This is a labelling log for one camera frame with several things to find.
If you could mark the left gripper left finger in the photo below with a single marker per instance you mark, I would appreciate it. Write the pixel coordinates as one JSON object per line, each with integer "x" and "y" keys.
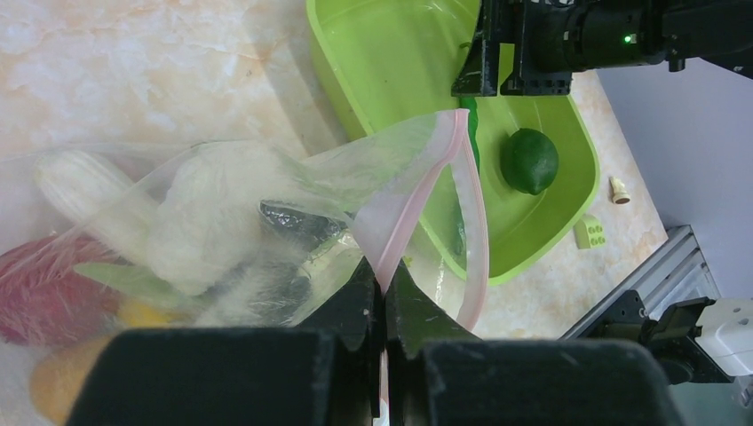
{"x": 321, "y": 372}

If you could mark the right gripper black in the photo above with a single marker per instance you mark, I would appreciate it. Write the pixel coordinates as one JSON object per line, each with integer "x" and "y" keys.
{"x": 532, "y": 48}

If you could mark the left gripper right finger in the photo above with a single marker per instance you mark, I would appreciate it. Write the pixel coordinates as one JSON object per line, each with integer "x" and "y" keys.
{"x": 441, "y": 374}

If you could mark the grey toy fish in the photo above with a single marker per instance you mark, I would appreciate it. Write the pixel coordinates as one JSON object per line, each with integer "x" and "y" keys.
{"x": 271, "y": 288}

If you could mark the green toy chili pepper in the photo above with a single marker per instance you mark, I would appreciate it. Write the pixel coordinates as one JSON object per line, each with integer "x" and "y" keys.
{"x": 473, "y": 123}

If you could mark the dark green toy avocado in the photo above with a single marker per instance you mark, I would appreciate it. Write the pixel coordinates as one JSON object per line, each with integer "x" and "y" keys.
{"x": 529, "y": 161}

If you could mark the green plastic bin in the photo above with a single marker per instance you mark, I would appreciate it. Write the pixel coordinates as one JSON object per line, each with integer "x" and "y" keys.
{"x": 382, "y": 62}

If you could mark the white toy cauliflower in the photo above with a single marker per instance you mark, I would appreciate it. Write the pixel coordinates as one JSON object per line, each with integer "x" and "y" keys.
{"x": 209, "y": 222}

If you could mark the yellow toy banana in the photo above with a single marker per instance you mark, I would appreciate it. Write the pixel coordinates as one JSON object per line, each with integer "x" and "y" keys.
{"x": 135, "y": 314}

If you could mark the clear zip top bag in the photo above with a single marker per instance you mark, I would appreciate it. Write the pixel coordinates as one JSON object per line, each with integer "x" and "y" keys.
{"x": 382, "y": 187}

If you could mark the orange toy mango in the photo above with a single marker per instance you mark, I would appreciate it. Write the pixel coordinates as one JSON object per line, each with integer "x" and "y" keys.
{"x": 57, "y": 379}

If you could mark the red toy apple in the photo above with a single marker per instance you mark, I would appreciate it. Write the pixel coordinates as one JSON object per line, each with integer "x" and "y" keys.
{"x": 44, "y": 302}

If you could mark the toy celery stalk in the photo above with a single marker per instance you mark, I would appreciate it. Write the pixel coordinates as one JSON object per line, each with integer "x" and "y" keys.
{"x": 103, "y": 202}

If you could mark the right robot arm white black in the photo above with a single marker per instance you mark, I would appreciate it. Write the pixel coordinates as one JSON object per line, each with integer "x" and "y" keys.
{"x": 701, "y": 340}

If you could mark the cream small peg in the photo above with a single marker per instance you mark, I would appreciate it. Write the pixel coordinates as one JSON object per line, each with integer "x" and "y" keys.
{"x": 620, "y": 194}

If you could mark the green lego brick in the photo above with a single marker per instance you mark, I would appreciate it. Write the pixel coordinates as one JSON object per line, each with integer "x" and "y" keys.
{"x": 589, "y": 232}

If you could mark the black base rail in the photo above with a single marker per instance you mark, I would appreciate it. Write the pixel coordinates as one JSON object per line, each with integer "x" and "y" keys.
{"x": 675, "y": 272}

